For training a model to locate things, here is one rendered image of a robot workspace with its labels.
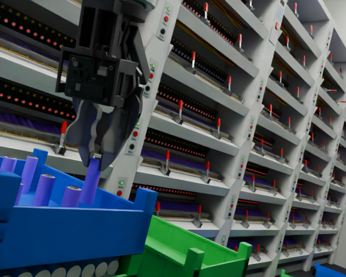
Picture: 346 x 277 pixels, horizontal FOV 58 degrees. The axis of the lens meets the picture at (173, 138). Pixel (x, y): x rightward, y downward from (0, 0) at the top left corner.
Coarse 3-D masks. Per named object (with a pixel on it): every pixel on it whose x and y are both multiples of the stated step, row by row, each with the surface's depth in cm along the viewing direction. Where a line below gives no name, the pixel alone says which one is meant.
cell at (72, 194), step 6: (66, 186) 35; (72, 186) 35; (66, 192) 34; (72, 192) 34; (78, 192) 35; (66, 198) 34; (72, 198) 34; (78, 198) 35; (66, 204) 34; (72, 204) 34; (78, 204) 35
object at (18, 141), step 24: (0, 96) 87; (24, 96) 91; (48, 96) 95; (0, 120) 80; (24, 120) 89; (48, 120) 97; (72, 120) 104; (0, 144) 74; (24, 144) 80; (48, 144) 86; (72, 144) 94; (96, 144) 101; (72, 168) 89
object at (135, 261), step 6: (120, 258) 40; (126, 258) 39; (132, 258) 39; (138, 258) 40; (120, 264) 39; (126, 264) 39; (132, 264) 39; (138, 264) 40; (120, 270) 39; (126, 270) 39; (132, 270) 39; (114, 276) 37; (120, 276) 38; (126, 276) 38; (132, 276) 39
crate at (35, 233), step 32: (0, 160) 53; (0, 192) 25; (32, 192) 56; (96, 192) 47; (0, 224) 26; (32, 224) 28; (64, 224) 30; (96, 224) 34; (128, 224) 37; (0, 256) 26; (32, 256) 28; (64, 256) 31; (96, 256) 34
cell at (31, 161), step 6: (30, 156) 54; (30, 162) 53; (36, 162) 54; (24, 168) 54; (30, 168) 53; (24, 174) 53; (30, 174) 54; (24, 180) 53; (30, 180) 54; (24, 186) 53; (24, 192) 53
